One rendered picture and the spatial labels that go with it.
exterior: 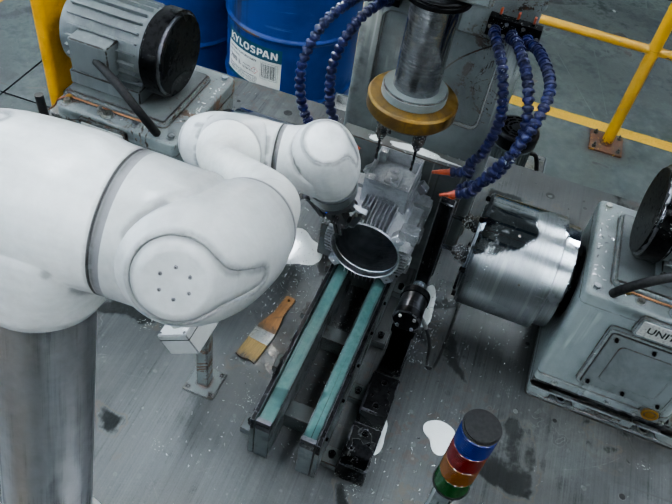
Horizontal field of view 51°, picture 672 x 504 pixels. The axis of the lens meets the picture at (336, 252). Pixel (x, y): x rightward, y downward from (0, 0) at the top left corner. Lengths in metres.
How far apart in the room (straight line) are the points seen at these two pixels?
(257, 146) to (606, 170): 2.85
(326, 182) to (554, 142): 2.81
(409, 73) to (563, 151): 2.49
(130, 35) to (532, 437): 1.18
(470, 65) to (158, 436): 1.00
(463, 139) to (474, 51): 0.22
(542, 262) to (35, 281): 1.05
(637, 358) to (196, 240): 1.13
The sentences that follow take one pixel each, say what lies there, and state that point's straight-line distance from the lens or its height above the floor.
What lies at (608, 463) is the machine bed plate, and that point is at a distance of 1.66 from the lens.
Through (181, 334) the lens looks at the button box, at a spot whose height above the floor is 1.08.
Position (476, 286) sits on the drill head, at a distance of 1.46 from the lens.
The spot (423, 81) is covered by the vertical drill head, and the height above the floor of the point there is 1.40.
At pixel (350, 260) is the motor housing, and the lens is 1.58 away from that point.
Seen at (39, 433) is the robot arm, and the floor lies 1.44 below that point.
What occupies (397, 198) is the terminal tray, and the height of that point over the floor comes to 1.12.
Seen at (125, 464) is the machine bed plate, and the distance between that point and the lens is 1.47.
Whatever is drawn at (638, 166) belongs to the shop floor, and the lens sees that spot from 3.89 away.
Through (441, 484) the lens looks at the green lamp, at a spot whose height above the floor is 1.05.
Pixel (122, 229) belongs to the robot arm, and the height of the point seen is 1.71.
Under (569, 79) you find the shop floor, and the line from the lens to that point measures 4.36.
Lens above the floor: 2.11
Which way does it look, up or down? 47 degrees down
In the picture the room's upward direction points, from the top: 11 degrees clockwise
